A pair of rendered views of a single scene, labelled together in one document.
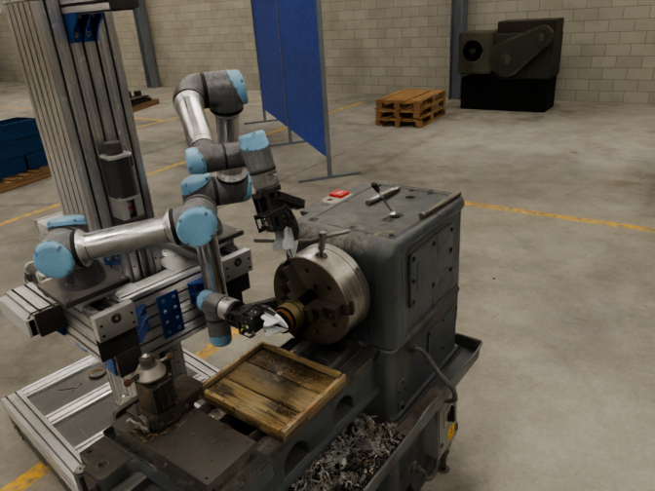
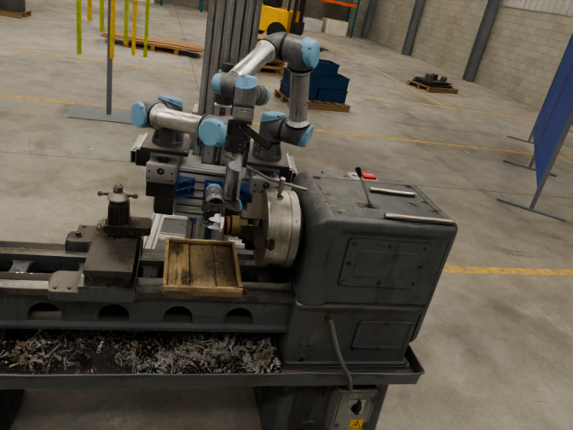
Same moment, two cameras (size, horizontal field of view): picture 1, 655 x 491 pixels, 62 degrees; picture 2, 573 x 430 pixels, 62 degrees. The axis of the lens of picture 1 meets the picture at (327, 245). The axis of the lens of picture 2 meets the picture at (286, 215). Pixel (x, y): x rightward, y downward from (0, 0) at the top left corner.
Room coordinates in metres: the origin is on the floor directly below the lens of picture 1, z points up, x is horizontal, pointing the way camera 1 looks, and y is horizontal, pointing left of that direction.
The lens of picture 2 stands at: (0.20, -1.01, 1.98)
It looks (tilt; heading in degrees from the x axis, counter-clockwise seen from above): 26 degrees down; 36
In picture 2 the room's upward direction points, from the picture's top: 11 degrees clockwise
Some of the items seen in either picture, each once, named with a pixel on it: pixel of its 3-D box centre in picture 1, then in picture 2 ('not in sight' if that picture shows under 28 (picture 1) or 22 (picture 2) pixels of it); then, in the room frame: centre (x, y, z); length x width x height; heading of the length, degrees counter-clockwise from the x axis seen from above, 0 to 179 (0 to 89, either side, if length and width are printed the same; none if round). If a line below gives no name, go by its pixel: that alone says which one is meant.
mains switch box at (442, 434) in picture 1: (440, 412); (344, 397); (1.73, -0.41, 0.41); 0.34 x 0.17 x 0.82; 142
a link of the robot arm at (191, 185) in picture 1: (199, 192); (273, 125); (2.00, 0.48, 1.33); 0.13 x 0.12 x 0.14; 107
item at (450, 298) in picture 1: (381, 384); (329, 347); (1.90, -0.19, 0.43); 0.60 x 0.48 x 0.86; 142
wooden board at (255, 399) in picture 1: (272, 386); (201, 265); (1.37, 0.20, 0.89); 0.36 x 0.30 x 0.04; 52
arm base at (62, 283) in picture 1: (79, 267); (168, 132); (1.64, 0.83, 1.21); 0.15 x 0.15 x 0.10
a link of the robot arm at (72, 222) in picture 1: (69, 236); (168, 109); (1.63, 0.83, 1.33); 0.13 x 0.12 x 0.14; 8
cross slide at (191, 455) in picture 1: (176, 435); (113, 245); (1.11, 0.43, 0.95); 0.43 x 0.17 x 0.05; 52
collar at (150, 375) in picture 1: (149, 369); (118, 194); (1.15, 0.48, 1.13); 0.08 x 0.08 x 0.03
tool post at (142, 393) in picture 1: (157, 389); (118, 211); (1.15, 0.47, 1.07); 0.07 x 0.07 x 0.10; 52
